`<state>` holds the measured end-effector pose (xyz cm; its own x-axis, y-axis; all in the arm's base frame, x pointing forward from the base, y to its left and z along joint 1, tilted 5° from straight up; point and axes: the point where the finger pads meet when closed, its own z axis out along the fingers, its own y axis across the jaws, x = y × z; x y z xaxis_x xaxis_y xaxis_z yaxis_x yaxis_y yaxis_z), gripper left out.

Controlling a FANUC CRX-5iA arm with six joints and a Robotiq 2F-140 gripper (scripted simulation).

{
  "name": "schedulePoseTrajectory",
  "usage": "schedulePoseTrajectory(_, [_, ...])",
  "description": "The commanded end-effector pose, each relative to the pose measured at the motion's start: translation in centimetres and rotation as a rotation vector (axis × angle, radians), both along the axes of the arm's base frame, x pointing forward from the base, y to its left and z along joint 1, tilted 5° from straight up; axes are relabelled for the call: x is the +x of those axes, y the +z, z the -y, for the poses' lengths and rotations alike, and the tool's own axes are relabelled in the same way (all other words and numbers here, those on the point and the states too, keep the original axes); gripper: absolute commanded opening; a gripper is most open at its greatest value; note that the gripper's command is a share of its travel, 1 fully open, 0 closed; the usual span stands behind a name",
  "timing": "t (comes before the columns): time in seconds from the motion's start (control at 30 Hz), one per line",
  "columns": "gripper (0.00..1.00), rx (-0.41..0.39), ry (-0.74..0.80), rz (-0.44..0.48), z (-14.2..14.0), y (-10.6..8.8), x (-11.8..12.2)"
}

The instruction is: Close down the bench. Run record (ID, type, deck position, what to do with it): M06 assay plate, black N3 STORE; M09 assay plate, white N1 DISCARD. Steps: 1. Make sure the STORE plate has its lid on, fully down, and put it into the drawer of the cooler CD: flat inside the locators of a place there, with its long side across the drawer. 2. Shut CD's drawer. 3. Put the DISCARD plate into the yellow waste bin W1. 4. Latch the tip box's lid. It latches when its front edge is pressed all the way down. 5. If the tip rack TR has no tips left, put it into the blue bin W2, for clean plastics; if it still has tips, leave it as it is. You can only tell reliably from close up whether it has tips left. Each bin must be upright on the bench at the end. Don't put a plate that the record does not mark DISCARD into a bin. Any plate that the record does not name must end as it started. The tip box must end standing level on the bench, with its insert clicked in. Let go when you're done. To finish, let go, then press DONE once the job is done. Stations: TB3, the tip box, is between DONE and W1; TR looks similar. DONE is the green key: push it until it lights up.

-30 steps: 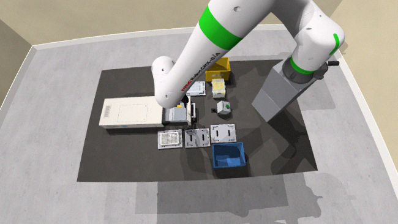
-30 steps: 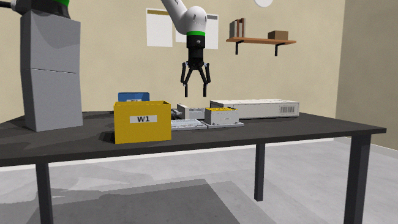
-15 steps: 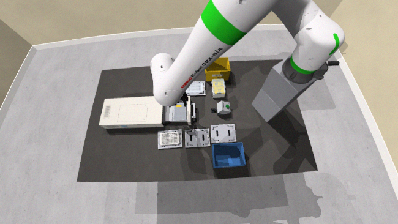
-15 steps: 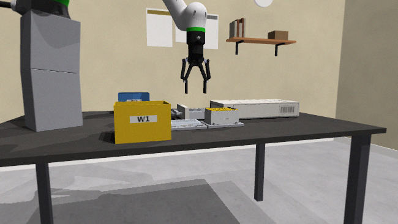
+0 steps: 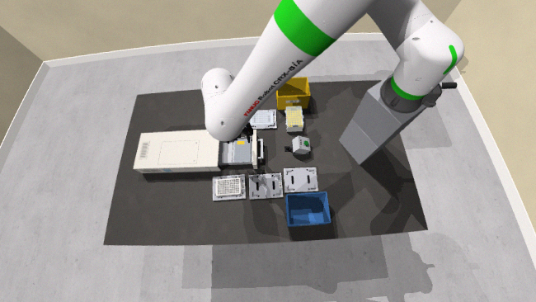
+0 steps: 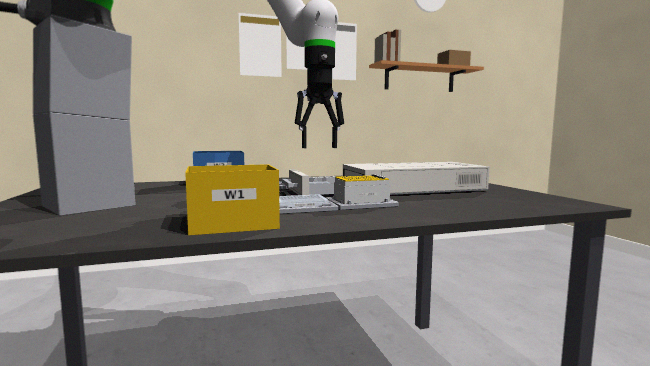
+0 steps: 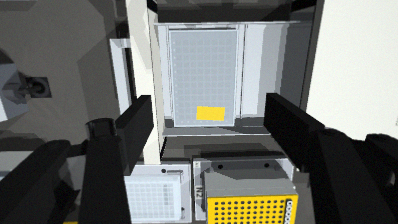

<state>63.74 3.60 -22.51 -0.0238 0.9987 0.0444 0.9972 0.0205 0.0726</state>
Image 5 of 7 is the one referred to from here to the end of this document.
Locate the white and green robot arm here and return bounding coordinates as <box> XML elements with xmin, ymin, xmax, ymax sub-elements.
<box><xmin>201</xmin><ymin>0</ymin><xmax>464</xmax><ymax>141</ymax></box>

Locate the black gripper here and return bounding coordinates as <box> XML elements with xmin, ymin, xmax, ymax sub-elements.
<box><xmin>242</xmin><ymin>121</ymin><xmax>253</xmax><ymax>143</ymax></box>

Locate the yellow open-sided box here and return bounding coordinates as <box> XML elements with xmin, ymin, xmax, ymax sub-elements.
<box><xmin>276</xmin><ymin>77</ymin><xmax>310</xmax><ymax>110</ymax></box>

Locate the blue open bin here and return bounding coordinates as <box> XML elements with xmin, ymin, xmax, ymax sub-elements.
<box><xmin>285</xmin><ymin>192</ymin><xmax>331</xmax><ymax>227</ymax></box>

